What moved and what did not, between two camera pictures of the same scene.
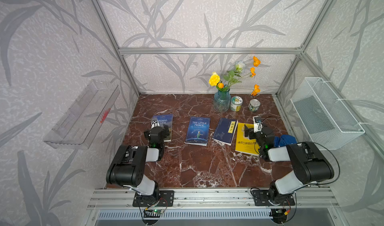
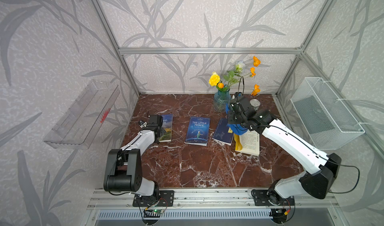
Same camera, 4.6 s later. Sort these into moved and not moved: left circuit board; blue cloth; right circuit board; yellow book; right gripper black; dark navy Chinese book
Moved: right gripper black; blue cloth
Not moved: left circuit board; right circuit board; yellow book; dark navy Chinese book
